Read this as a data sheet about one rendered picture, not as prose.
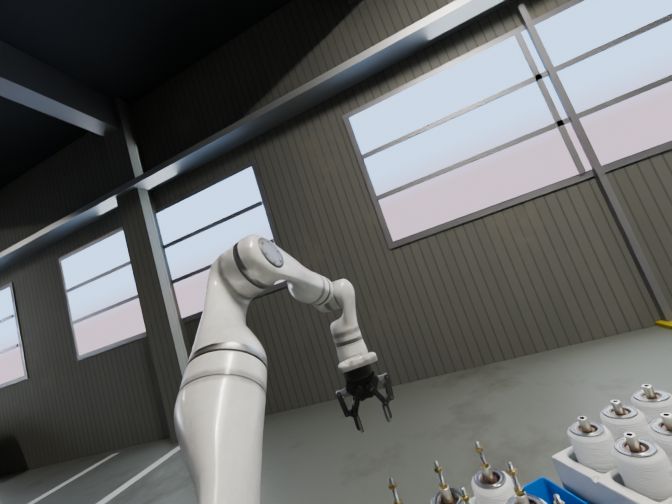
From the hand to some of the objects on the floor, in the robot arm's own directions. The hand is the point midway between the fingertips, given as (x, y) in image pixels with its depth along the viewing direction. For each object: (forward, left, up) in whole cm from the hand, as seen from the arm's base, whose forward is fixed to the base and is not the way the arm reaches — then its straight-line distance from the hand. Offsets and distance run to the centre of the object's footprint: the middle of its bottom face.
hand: (373, 420), depth 74 cm
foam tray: (+20, -64, -48) cm, 82 cm away
